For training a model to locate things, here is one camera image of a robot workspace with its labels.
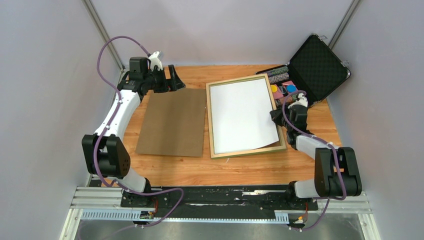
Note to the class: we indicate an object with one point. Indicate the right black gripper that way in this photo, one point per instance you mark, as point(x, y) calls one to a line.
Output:
point(275, 115)

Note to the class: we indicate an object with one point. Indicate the red playing card deck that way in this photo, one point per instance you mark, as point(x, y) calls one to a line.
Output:
point(277, 95)

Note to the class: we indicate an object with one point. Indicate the black mounting base rail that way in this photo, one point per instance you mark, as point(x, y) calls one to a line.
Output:
point(270, 204)

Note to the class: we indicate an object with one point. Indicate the forest photo print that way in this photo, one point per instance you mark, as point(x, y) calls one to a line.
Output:
point(242, 116)

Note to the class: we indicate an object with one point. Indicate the wooden picture frame green trim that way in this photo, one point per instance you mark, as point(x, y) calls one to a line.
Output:
point(245, 154)

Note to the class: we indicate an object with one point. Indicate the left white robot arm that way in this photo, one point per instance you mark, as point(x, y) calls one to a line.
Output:
point(104, 150)

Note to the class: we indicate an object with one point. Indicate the black poker chip case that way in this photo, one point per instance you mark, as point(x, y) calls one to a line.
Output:
point(315, 69)

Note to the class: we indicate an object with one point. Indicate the top blue green chip row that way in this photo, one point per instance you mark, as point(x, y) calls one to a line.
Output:
point(274, 71)

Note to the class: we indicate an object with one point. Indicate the brown cardboard backing board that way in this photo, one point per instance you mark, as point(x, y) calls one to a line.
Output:
point(173, 124)

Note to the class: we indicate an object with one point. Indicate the red poker chip row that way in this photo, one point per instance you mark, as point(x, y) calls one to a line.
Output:
point(283, 101)

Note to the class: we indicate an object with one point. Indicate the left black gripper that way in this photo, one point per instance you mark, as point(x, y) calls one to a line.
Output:
point(175, 83)

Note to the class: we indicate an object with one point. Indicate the blue yellow chip row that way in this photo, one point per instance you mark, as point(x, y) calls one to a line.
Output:
point(279, 78)

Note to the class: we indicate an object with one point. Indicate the clear dealer button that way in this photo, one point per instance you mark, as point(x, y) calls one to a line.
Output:
point(283, 90)

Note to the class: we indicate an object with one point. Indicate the blue dealer button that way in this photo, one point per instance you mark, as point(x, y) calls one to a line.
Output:
point(291, 88)

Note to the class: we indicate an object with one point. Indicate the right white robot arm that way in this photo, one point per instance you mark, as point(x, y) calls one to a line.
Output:
point(336, 172)

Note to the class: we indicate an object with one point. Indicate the yellow dealer button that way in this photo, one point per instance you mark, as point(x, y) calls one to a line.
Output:
point(274, 88)

